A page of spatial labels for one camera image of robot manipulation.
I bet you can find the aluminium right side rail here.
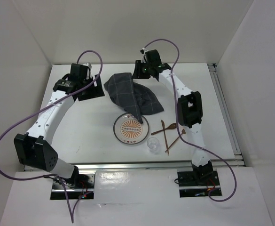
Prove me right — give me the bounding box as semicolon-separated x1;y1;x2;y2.
207;64;245;165

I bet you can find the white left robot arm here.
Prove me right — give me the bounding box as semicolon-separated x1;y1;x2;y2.
14;63;104;188

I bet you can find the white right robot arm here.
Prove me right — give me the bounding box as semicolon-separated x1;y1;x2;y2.
133;48;213;185

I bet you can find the copper knife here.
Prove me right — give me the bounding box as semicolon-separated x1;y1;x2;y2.
161;120;169;156

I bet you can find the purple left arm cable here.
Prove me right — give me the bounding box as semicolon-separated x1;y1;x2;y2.
0;49;103;224

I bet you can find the aluminium rail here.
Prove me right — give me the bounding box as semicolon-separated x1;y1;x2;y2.
24;156;245;171
207;64;245;165

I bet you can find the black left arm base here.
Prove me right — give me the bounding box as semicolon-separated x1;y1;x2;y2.
50;171;96;200

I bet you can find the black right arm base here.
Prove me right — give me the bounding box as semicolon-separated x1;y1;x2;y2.
174;171;222;198

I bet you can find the dark grey checked cloth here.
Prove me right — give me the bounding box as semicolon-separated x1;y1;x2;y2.
104;73;164;124

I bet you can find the copper spoon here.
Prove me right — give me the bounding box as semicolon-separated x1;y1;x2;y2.
151;123;177;136

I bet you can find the orange patterned white plate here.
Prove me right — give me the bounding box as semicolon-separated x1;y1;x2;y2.
113;113;149;145

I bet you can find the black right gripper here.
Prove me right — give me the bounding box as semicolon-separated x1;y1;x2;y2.
131;60;151;79

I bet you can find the clear plastic cup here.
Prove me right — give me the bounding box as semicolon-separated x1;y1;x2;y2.
147;137;160;154

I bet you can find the aluminium front rail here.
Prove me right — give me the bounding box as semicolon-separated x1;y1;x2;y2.
24;156;245;171

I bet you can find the copper fork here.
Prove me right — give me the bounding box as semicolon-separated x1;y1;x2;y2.
165;129;186;154

